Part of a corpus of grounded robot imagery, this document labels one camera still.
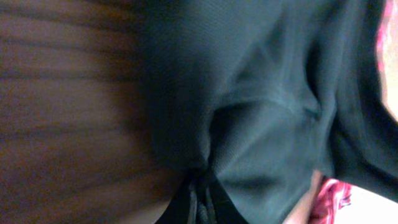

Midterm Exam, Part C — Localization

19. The black t-shirt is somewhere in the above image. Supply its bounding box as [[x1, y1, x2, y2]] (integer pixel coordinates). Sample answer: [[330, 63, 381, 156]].
[[140, 0, 397, 223]]

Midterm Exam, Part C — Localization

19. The red t-shirt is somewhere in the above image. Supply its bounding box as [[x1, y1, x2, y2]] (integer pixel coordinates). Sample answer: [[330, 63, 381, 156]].
[[308, 1, 397, 223]]

